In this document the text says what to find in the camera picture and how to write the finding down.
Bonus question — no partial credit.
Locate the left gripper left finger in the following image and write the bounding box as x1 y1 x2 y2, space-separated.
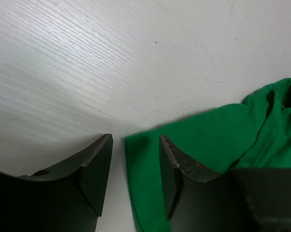
0 134 113 232

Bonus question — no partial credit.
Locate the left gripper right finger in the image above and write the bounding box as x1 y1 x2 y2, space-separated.
159 135 291 232

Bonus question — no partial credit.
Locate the green t shirt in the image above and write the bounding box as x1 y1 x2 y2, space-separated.
125 78 291 232

